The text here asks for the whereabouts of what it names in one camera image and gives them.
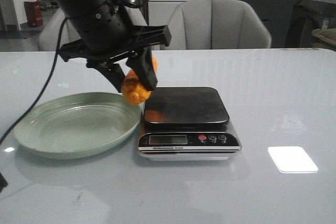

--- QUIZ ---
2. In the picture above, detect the orange corn cob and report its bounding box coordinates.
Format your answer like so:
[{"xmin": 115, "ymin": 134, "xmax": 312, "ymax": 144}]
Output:
[{"xmin": 121, "ymin": 69, "xmax": 152, "ymax": 105}]

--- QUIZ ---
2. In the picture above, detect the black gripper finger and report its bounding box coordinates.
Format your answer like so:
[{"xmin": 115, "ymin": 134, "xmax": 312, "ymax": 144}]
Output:
[
  {"xmin": 98, "ymin": 63, "xmax": 125, "ymax": 93},
  {"xmin": 126, "ymin": 47, "xmax": 157, "ymax": 90}
]

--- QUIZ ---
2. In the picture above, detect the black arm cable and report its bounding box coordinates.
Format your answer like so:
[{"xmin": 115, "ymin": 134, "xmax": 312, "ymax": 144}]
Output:
[{"xmin": 0, "ymin": 18, "xmax": 69, "ymax": 193}]

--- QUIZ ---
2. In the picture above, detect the red trash bin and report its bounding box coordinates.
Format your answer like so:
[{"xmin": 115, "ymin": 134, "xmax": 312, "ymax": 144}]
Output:
[{"xmin": 24, "ymin": 1, "xmax": 43, "ymax": 27}]

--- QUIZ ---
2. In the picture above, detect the pale green round plate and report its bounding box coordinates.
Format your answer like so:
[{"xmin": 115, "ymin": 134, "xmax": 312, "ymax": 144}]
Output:
[{"xmin": 14, "ymin": 92, "xmax": 142, "ymax": 159}]

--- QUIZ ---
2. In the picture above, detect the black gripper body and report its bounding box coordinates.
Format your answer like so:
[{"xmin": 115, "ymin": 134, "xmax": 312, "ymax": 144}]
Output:
[{"xmin": 58, "ymin": 8, "xmax": 172, "ymax": 62}]

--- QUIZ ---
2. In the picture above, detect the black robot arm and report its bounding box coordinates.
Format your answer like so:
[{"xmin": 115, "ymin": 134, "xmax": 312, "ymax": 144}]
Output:
[{"xmin": 56, "ymin": 0, "xmax": 171, "ymax": 91}]

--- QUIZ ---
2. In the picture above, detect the grey upholstered chair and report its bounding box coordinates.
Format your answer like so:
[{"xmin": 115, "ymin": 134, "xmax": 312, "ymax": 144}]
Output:
[
  {"xmin": 37, "ymin": 7, "xmax": 148, "ymax": 52},
  {"xmin": 161, "ymin": 0, "xmax": 271, "ymax": 50}
]

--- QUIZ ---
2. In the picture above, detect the black appliance cabinet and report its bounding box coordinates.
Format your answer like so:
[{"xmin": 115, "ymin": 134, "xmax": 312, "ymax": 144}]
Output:
[{"xmin": 285, "ymin": 0, "xmax": 335, "ymax": 48}]

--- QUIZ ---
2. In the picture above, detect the left grey upholstered chair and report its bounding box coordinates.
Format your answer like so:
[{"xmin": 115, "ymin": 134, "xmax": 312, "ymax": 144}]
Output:
[{"xmin": 37, "ymin": 7, "xmax": 148, "ymax": 52}]

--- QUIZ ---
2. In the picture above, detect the right grey upholstered chair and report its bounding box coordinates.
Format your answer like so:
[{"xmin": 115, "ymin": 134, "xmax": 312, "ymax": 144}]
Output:
[{"xmin": 161, "ymin": 0, "xmax": 271, "ymax": 50}]

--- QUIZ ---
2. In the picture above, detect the black silver kitchen scale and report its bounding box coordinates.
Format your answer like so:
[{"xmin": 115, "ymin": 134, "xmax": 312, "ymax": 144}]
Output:
[{"xmin": 137, "ymin": 87, "xmax": 241, "ymax": 161}]

